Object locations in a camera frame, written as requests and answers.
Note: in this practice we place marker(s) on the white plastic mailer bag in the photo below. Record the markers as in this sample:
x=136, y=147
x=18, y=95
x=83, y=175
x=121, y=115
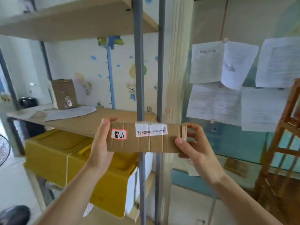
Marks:
x=28, y=111

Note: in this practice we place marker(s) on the small taped cardboard box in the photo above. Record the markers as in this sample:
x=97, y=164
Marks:
x=63, y=93

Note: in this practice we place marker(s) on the person's right hand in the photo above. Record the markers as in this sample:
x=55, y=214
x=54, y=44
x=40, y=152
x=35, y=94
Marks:
x=201, y=156

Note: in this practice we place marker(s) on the person's right forearm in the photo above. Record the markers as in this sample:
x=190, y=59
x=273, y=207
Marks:
x=239, y=201

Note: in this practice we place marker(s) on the white foam box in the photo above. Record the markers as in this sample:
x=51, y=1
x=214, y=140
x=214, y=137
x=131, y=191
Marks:
x=131, y=185

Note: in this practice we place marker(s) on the person's right thumb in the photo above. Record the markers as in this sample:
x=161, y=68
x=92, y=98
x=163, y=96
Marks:
x=186, y=146

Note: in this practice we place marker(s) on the bear wall sticker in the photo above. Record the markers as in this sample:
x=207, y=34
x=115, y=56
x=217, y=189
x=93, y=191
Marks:
x=131, y=90

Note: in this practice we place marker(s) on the brown flat package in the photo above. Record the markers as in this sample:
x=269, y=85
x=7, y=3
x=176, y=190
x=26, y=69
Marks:
x=235, y=166

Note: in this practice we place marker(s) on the person's left forearm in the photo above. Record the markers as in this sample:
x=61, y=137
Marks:
x=70, y=199

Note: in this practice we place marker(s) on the black device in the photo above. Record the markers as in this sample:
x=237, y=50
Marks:
x=28, y=102

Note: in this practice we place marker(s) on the yellow foam box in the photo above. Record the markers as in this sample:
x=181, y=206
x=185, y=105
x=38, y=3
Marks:
x=58, y=156

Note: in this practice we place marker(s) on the black floor fan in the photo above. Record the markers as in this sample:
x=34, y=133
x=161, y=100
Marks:
x=3, y=149

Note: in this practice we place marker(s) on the white envelope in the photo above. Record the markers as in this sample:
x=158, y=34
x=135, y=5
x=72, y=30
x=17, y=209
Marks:
x=70, y=112

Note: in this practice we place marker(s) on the grey metal wooden shelf rack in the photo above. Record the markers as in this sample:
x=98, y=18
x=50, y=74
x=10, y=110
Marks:
x=77, y=23

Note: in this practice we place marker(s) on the person's left thumb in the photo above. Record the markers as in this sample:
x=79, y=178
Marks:
x=103, y=133

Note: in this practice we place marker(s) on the cardboard parcel white labels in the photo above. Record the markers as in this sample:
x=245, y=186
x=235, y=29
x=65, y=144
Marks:
x=145, y=141

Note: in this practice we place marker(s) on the brown wooden rack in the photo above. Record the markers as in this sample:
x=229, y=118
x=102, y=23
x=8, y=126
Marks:
x=281, y=161

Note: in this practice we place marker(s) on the white paper tag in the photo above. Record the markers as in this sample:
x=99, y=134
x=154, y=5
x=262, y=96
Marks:
x=88, y=209

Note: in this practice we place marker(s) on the blue height chart wall sticker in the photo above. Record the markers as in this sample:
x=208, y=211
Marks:
x=110, y=74

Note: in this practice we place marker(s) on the person's left hand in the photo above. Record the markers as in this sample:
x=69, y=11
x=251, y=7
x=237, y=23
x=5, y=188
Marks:
x=99, y=149

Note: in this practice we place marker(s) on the dark round object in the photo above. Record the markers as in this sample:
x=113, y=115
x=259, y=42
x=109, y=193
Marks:
x=14, y=216

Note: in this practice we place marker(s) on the white paper sheet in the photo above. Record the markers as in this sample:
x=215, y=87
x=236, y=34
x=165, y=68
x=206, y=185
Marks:
x=277, y=63
x=213, y=104
x=260, y=110
x=236, y=65
x=205, y=63

